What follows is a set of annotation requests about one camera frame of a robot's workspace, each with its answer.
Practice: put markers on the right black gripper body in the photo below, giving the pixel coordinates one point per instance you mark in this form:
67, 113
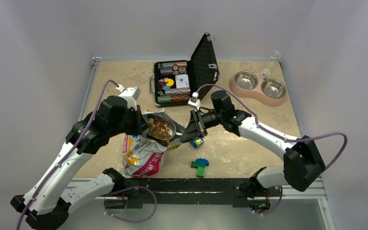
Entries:
200, 124

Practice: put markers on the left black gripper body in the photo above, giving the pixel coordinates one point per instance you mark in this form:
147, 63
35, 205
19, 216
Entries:
132, 123

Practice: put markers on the colourful pet food bag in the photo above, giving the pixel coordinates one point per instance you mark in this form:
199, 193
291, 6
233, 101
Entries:
144, 155

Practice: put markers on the metal food scoop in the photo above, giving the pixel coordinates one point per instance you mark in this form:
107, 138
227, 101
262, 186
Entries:
163, 129

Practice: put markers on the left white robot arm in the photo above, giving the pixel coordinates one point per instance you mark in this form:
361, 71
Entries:
49, 203

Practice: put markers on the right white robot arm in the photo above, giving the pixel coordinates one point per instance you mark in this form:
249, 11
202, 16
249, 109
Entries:
302, 162

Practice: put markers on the pink double pet bowl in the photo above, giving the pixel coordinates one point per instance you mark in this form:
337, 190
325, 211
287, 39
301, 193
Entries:
268, 91

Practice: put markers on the orange blue toy car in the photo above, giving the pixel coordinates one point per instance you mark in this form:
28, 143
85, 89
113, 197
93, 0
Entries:
196, 143

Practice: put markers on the blue toy brick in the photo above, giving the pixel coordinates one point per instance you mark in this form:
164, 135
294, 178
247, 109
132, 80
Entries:
203, 161

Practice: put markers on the green toy brick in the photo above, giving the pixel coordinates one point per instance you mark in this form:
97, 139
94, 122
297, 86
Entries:
200, 168

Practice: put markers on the black poker chip case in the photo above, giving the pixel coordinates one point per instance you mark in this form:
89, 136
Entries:
173, 82

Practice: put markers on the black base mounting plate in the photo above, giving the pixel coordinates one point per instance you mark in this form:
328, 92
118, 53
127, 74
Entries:
236, 192

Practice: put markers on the clear water bottle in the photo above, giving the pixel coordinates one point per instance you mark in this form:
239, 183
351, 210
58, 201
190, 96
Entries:
274, 59

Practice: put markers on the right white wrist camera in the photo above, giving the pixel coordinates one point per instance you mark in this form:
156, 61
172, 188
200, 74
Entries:
194, 101

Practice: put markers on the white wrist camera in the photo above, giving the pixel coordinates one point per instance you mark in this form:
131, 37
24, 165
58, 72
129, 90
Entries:
130, 94
194, 101

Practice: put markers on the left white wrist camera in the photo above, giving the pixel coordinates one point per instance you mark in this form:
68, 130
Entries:
130, 94

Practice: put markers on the aluminium frame rail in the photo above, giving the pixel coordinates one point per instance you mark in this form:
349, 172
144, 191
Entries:
315, 191

